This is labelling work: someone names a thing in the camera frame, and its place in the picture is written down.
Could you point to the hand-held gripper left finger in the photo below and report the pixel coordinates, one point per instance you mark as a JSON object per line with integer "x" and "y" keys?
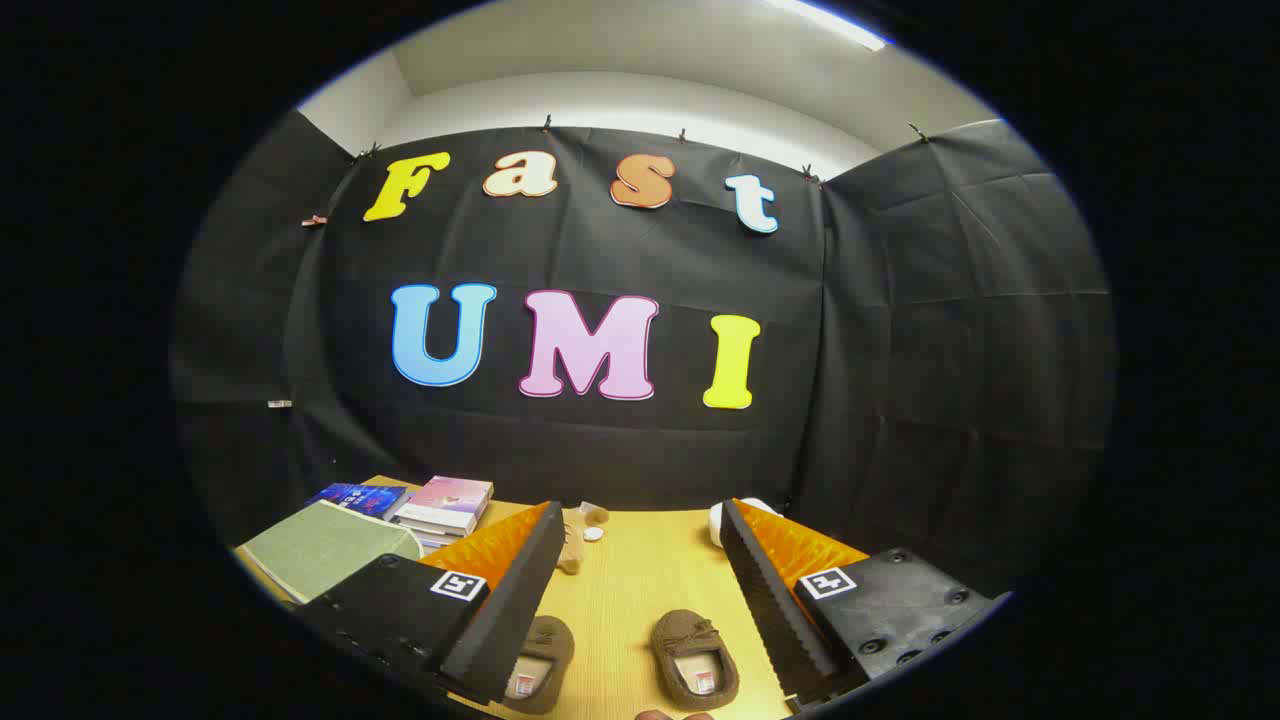
{"x": 505, "y": 610}

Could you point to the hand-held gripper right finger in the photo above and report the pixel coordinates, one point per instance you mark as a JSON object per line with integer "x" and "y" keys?
{"x": 770, "y": 600}

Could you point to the brown suede moccasin shoe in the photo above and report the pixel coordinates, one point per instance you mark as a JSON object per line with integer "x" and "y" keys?
{"x": 690, "y": 640}
{"x": 545, "y": 650}

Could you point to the green fabric storage box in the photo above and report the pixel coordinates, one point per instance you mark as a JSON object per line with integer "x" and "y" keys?
{"x": 320, "y": 550}

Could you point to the brown bread plush toy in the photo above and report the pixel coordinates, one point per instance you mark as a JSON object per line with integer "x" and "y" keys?
{"x": 572, "y": 552}

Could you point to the grey blue book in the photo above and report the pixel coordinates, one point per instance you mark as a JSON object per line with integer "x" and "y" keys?
{"x": 438, "y": 543}

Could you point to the white pouch with red label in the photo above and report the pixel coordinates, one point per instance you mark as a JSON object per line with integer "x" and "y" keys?
{"x": 745, "y": 508}

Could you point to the white edged book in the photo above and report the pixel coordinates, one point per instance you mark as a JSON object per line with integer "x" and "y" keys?
{"x": 425, "y": 528}

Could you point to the pink cover book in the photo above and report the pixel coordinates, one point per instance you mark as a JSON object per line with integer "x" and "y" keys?
{"x": 450, "y": 495}

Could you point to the blue cover book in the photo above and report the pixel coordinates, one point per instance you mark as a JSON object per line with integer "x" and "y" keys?
{"x": 360, "y": 497}

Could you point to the black backdrop cloth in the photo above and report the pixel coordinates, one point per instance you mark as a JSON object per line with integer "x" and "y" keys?
{"x": 600, "y": 250}

